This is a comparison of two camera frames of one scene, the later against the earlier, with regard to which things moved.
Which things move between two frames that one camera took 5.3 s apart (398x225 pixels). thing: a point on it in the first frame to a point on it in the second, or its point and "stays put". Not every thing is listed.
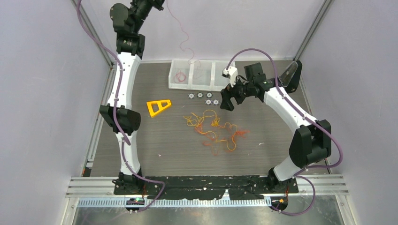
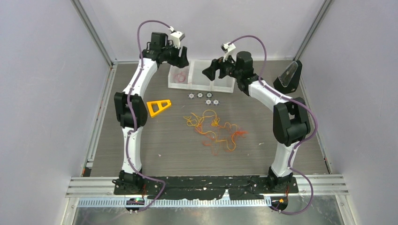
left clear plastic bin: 180,74 stays put
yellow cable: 210,123 stays put
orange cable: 215,142 stays put
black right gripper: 228,93 to 210,72
